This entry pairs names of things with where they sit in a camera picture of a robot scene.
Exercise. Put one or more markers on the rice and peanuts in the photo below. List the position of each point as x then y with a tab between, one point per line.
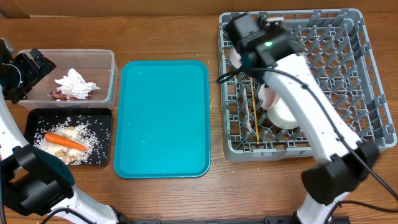
91	131

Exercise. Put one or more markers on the orange carrot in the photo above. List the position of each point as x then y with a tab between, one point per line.
60	140

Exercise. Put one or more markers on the white napkin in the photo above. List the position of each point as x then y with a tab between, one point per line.
73	85

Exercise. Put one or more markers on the small pink plate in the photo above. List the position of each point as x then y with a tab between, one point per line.
235	58

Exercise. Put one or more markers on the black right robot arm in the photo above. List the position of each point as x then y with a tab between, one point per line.
272	57

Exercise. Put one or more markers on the red snack wrapper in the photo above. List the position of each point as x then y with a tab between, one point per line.
58	95

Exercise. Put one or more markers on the white bowl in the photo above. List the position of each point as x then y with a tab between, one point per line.
281	116

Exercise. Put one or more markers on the large white plate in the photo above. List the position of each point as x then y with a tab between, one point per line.
269	98

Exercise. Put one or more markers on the wooden chopstick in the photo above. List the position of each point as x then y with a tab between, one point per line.
254	111

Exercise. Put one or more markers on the grey dishwasher rack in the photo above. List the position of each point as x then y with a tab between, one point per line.
336	45

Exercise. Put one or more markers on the white plastic fork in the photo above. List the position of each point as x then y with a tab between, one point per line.
248	124

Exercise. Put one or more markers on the clear plastic bin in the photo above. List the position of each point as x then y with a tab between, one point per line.
95	65

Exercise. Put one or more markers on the black plastic tray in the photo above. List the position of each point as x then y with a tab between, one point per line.
36	113

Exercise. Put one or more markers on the teal plastic tray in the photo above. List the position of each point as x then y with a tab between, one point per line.
163	126

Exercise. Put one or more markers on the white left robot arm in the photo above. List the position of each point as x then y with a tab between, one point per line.
32	180

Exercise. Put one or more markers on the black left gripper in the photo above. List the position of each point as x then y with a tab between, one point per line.
33	73

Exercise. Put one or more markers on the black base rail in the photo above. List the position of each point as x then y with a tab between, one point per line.
266	220

